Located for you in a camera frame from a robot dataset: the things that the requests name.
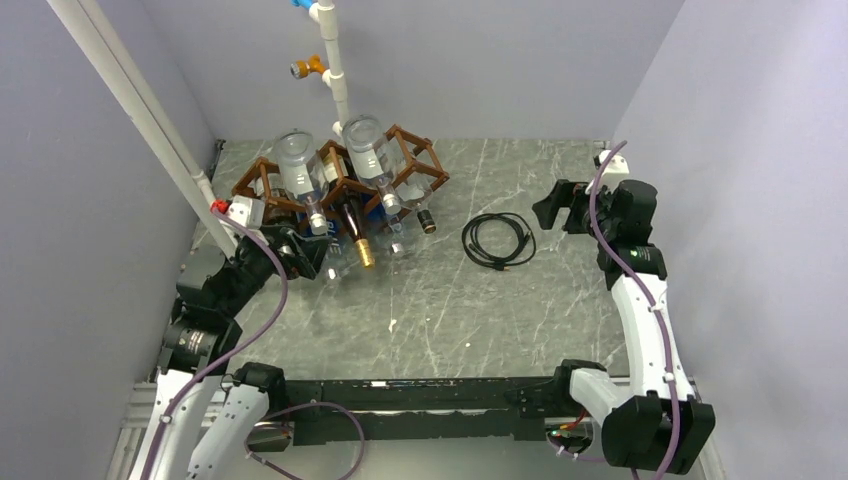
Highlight clear bottle black cap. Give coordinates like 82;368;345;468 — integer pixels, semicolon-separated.
396;179;437;234

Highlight orange pipe fitting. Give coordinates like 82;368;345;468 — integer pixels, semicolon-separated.
290;55;327;79

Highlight brown wooden wine rack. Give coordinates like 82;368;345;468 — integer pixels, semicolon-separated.
231;124;450;232

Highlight white pvc pipe stand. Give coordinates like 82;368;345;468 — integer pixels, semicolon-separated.
291;0;350;138

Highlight coiled black cable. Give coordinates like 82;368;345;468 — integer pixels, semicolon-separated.
460;211;537;272

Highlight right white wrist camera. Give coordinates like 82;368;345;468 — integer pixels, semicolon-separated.
593;149;630;193

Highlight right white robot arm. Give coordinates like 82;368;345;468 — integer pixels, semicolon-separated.
508;180;716;475

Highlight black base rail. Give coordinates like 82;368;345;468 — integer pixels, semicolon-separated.
258;376;583;446

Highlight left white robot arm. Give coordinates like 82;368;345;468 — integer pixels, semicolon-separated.
130;223;332;479

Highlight clear glass bottle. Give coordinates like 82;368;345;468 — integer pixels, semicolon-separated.
342;114;402;216
272;129;329;235

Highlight white diagonal pole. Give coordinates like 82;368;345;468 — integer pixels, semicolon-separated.
48;0;237;257

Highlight blue labelled clear bottle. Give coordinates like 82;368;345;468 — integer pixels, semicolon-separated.
322;217;356;283

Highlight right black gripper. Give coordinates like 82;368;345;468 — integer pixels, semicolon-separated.
533;179;619;242

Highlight dark bottle gold foil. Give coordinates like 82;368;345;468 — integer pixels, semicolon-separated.
337;196;376;269

